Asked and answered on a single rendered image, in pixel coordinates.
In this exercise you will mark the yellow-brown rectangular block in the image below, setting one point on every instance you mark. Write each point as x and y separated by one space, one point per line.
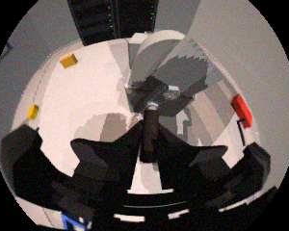
70 60

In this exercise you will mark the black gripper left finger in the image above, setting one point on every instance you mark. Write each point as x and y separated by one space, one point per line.
121 153

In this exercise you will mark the short yellow cylinder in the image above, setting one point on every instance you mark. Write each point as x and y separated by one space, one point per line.
33 111

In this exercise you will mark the blue c-clamp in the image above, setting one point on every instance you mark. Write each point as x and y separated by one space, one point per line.
69 219

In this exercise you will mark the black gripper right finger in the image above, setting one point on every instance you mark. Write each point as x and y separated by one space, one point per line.
175 156

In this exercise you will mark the red flat rectangular block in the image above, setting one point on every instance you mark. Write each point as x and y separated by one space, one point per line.
241 110

